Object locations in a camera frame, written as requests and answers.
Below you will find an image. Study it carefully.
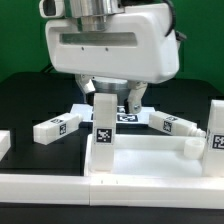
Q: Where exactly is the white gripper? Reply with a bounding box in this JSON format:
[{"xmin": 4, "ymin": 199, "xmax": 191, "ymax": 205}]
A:
[{"xmin": 45, "ymin": 2, "xmax": 179, "ymax": 114}]

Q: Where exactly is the white square desk top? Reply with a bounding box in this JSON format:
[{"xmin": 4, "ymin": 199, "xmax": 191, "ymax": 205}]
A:
[{"xmin": 83, "ymin": 133, "xmax": 224, "ymax": 178}]

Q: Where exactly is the white left obstacle bar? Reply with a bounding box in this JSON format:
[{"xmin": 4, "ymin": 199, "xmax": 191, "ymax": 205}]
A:
[{"xmin": 0, "ymin": 130, "xmax": 11, "ymax": 161}]

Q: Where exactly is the white obstacle bar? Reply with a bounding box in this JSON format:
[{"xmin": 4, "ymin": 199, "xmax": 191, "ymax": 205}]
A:
[
  {"xmin": 0, "ymin": 174, "xmax": 224, "ymax": 209},
  {"xmin": 0, "ymin": 130, "xmax": 11, "ymax": 161}
]

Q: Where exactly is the white front obstacle bar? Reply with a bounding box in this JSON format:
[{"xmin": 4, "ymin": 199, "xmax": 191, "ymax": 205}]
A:
[{"xmin": 0, "ymin": 174, "xmax": 224, "ymax": 209}]

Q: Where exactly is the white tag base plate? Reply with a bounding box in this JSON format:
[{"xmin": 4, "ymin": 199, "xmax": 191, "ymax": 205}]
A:
[{"xmin": 70, "ymin": 104, "xmax": 155, "ymax": 124}]

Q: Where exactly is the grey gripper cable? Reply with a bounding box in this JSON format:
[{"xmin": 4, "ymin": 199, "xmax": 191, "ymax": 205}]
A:
[{"xmin": 163, "ymin": 0, "xmax": 188, "ymax": 43}]

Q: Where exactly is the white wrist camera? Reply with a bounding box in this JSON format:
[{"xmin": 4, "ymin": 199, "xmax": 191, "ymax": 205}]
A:
[{"xmin": 39, "ymin": 0, "xmax": 65, "ymax": 18}]

